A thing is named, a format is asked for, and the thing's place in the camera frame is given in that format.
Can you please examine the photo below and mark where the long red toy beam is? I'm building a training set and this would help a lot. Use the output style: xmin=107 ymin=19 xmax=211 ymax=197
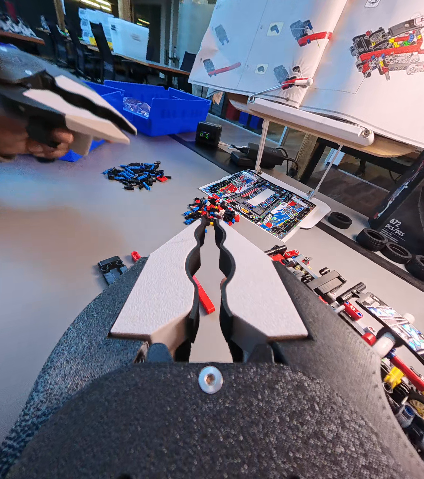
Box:
xmin=192 ymin=275 xmax=216 ymax=314

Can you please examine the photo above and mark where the holographic sticker sheet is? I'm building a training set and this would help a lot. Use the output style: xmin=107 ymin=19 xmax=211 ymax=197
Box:
xmin=199 ymin=169 xmax=317 ymax=240

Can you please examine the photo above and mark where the black power bank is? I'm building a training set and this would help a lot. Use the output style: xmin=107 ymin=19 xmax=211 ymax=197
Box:
xmin=195 ymin=121 xmax=223 ymax=147

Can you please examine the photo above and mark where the black office chair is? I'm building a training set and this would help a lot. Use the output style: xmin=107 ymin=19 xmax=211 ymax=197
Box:
xmin=180 ymin=50 xmax=197 ymax=74

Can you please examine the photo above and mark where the wooden leg table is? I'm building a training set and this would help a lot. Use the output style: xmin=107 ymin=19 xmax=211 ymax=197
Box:
xmin=295 ymin=133 xmax=422 ymax=184

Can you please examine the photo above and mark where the pile of blue black pins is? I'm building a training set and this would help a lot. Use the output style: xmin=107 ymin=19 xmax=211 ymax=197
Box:
xmin=103 ymin=162 xmax=172 ymax=191

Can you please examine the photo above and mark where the small black power adapter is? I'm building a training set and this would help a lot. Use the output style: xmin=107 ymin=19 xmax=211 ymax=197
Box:
xmin=230 ymin=150 xmax=256 ymax=167

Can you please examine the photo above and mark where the person's left hand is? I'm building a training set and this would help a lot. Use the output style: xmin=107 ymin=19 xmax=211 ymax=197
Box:
xmin=0 ymin=108 xmax=75 ymax=162

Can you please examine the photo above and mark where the white book stand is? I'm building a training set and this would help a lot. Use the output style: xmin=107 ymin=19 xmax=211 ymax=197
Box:
xmin=227 ymin=77 xmax=418 ymax=230

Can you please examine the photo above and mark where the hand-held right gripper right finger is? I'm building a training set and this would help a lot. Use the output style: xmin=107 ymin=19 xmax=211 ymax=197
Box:
xmin=214 ymin=219 xmax=310 ymax=356

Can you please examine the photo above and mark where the pile of mixed toy bricks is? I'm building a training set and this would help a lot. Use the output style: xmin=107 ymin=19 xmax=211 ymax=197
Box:
xmin=183 ymin=196 xmax=241 ymax=227

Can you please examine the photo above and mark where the black toy panel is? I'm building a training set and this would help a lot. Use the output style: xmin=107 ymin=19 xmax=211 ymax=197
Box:
xmin=97 ymin=255 xmax=129 ymax=286

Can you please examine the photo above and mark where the white storage box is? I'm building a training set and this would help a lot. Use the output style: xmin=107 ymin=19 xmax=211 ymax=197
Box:
xmin=108 ymin=18 xmax=150 ymax=61

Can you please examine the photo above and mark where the black toy set box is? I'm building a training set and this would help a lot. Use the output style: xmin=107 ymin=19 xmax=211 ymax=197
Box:
xmin=369 ymin=150 xmax=424 ymax=270

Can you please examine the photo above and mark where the shiny clear plastic bag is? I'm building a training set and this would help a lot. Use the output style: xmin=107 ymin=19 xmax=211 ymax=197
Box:
xmin=122 ymin=96 xmax=152 ymax=120

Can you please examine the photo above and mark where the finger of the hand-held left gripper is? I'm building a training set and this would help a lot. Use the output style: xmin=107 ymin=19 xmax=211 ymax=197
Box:
xmin=52 ymin=74 xmax=139 ymax=136
xmin=22 ymin=87 xmax=131 ymax=146

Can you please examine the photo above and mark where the instruction booklet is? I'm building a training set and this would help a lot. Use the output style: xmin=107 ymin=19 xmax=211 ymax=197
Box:
xmin=189 ymin=0 xmax=424 ymax=158

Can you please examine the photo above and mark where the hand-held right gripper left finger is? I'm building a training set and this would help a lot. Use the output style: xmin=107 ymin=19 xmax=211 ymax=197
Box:
xmin=110 ymin=218 xmax=206 ymax=355

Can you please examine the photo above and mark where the partly built toy car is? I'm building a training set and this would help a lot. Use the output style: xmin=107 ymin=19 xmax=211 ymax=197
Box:
xmin=265 ymin=245 xmax=424 ymax=479

